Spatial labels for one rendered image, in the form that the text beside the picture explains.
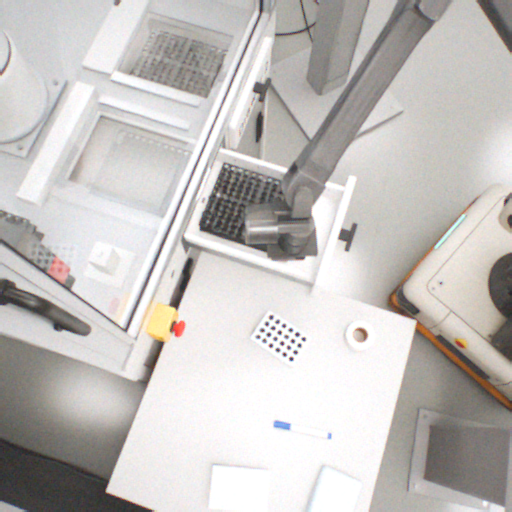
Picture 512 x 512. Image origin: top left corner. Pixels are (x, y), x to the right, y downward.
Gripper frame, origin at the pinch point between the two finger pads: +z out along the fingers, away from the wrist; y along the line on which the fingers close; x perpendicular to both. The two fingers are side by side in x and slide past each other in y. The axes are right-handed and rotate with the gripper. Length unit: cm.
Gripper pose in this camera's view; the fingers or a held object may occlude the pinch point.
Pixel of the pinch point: (286, 253)
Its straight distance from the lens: 112.7
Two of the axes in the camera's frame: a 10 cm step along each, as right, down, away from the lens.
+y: -10.0, 0.3, -0.7
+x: 0.5, 9.6, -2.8
